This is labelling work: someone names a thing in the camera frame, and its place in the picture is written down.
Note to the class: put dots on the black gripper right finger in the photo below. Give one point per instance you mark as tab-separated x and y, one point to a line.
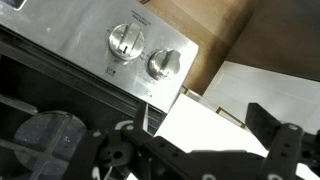
287	145

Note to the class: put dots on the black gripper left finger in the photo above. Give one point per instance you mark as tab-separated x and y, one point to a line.
101	155

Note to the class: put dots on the white cabinet door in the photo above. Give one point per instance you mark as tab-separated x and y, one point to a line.
287	98

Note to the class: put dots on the stainless steel gas stove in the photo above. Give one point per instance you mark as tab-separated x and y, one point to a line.
59	79

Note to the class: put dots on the large silver stove knob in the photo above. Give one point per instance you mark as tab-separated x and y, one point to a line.
126	41

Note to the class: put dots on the small silver stove knob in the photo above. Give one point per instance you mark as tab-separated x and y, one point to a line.
164	64

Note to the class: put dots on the brass cabinet handle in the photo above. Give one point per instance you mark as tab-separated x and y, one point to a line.
223	113

